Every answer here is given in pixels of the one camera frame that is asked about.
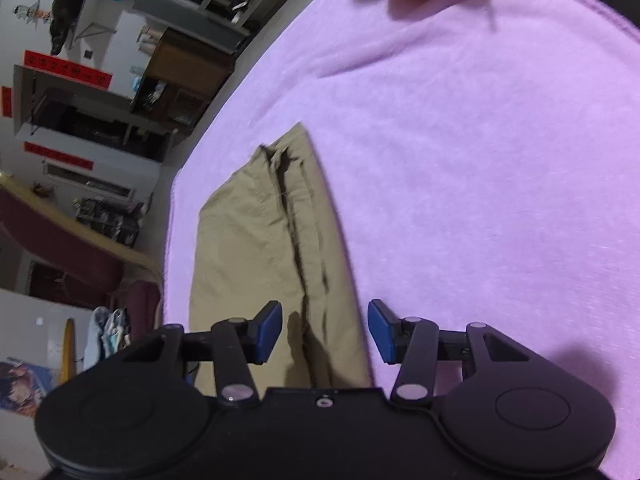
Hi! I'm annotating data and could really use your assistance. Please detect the tall grey speaker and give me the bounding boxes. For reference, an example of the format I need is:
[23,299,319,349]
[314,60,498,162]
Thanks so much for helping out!
[132,0,251,56]

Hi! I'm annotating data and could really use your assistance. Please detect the maroon chair with gold frame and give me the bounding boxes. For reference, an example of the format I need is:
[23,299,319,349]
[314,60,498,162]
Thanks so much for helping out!
[0,175,163,346]

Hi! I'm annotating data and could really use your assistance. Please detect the shoe rack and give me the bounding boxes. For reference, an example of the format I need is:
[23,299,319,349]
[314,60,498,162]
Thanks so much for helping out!
[72,195,151,248]

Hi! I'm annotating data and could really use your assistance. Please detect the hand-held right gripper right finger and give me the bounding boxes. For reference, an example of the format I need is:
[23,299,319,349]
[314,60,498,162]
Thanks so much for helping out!
[367,299,531,408]

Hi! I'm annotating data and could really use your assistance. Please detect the yellow round board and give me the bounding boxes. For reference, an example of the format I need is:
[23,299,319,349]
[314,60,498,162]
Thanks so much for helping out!
[60,317,77,386]

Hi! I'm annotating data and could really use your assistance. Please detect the stack of folded clothes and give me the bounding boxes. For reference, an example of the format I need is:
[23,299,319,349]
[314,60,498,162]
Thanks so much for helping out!
[82,306,132,373]

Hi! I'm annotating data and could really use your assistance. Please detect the wall poster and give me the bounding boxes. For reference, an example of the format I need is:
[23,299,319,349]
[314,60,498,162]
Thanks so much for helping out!
[0,357,53,413]

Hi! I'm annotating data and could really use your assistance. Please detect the wooden cabinet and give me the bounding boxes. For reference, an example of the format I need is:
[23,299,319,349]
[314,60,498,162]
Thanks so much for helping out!
[131,27,237,136]

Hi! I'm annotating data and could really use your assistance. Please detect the khaki pants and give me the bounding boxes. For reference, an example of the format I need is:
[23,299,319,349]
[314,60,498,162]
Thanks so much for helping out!
[189,122,373,395]

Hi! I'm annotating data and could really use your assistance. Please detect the red door couplet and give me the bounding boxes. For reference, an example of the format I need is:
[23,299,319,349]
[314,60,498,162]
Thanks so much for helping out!
[24,50,113,92]
[24,141,96,172]

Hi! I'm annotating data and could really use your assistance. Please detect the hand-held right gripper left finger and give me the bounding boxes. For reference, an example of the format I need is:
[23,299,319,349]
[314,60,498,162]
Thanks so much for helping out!
[122,300,283,408]

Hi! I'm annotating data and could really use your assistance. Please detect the purple towel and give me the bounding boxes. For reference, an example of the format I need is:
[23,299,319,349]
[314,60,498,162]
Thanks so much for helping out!
[159,0,640,480]

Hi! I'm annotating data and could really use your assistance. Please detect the dark wall ornament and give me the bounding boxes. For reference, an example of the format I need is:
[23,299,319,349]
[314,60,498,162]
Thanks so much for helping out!
[50,0,98,56]

